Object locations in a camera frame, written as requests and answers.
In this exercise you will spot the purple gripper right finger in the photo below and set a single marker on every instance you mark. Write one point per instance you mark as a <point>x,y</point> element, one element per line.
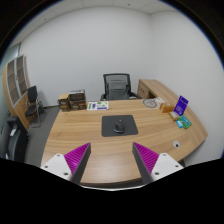
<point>153,166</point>

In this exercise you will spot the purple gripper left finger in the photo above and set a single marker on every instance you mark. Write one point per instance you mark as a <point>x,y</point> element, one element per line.
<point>70,166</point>

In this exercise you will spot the black computer mouse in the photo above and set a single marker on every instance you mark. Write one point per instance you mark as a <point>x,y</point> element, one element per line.
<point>119,127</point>

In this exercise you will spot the dark grey mouse pad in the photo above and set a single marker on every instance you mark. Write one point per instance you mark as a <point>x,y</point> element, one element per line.
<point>108,124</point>

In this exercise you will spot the green blue packet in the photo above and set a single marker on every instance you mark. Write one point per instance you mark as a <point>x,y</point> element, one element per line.
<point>183,122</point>

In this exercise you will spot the yellow small box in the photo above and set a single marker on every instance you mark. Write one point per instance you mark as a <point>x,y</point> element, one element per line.
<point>173,115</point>

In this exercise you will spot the wooden office desk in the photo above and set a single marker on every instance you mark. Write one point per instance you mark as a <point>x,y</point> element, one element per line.
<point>111,161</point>

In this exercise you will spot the orange small box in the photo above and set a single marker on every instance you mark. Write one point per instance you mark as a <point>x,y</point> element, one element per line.
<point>166,107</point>

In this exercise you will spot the black leather chair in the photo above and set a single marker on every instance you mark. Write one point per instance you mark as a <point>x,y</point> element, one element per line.
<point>13,140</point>

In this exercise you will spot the white green leaflet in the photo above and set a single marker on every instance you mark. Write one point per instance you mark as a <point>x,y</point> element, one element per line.
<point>98,105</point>

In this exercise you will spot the small brown cardboard box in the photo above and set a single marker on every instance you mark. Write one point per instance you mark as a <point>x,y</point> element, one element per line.
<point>63,102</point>

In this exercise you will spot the large dark cardboard box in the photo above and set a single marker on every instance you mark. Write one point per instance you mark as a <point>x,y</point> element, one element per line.
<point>77,99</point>

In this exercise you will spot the black visitor chair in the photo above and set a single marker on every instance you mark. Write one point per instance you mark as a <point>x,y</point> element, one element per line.
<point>33,104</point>

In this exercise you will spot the wooden side cabinet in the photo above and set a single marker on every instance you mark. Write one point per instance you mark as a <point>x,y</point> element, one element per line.
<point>149,89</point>

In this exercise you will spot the black mesh office chair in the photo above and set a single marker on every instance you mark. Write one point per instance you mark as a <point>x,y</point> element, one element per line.
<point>117,86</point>

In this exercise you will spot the wooden bookshelf cabinet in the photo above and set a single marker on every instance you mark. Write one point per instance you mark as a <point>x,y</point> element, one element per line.
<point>15,85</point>

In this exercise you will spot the white desk cable grommet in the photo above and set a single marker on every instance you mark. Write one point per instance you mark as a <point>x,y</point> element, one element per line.
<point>176,144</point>

